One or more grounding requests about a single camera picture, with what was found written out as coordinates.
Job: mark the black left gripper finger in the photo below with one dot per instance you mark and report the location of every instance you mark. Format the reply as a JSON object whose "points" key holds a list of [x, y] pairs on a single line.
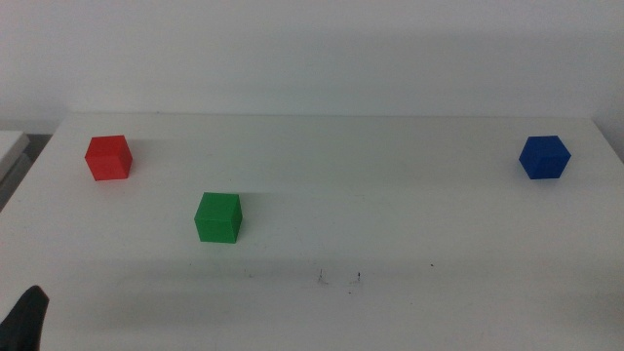
{"points": [[24, 324]]}

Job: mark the blue cube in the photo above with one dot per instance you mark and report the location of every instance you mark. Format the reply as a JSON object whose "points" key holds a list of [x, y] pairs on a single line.
{"points": [[544, 158]]}

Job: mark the red cube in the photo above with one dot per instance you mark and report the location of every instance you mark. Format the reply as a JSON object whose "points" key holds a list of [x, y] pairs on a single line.
{"points": [[109, 158]]}

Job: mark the green cube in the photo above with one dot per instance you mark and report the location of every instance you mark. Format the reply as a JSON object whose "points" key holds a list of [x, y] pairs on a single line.
{"points": [[218, 219]]}

